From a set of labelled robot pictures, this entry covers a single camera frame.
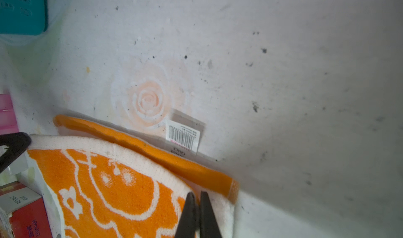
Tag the white barcode tag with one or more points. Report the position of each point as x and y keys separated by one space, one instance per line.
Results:
x=183 y=134

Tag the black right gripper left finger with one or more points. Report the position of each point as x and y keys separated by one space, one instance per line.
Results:
x=188 y=221

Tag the pink small eraser block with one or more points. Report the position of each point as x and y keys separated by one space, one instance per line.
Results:
x=8 y=118

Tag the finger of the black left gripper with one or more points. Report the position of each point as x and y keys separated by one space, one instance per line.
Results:
x=17 y=144

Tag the orange white towel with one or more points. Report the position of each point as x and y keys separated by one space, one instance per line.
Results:
x=98 y=182

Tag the teal plastic basket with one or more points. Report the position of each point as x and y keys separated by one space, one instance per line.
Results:
x=24 y=17

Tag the bandage box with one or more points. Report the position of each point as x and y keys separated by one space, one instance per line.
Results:
x=23 y=213

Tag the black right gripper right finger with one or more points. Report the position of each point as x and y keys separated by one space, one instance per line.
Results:
x=208 y=225

